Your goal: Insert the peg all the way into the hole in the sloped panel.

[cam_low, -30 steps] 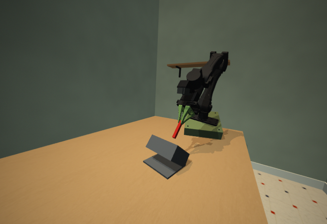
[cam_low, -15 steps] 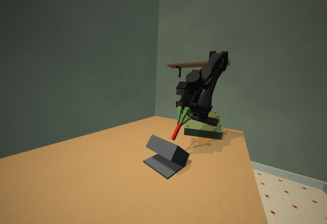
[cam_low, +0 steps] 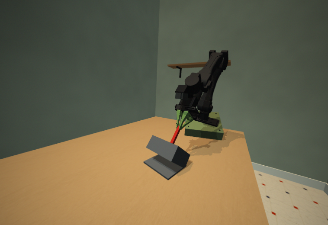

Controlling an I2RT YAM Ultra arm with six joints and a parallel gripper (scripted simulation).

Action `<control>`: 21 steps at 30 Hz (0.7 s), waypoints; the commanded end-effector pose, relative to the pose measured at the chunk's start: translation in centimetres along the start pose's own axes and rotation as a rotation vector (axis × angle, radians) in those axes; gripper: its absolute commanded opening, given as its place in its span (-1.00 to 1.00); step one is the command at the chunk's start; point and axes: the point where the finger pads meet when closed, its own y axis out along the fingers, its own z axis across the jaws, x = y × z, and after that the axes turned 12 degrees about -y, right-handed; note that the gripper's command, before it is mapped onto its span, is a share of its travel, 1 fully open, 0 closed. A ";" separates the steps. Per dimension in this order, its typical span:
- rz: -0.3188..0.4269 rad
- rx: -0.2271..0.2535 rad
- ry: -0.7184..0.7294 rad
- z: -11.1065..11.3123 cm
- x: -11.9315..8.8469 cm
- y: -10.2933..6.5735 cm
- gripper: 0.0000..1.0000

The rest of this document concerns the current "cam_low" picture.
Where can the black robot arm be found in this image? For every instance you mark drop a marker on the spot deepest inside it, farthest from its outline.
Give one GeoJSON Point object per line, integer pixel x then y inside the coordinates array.
{"type": "Point", "coordinates": [203, 81]}

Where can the red rectangular peg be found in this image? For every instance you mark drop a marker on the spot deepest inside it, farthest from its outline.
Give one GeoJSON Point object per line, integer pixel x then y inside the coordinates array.
{"type": "Point", "coordinates": [175, 135]}

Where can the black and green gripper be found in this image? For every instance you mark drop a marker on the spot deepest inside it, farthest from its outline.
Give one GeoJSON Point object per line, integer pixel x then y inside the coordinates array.
{"type": "Point", "coordinates": [186, 112]}

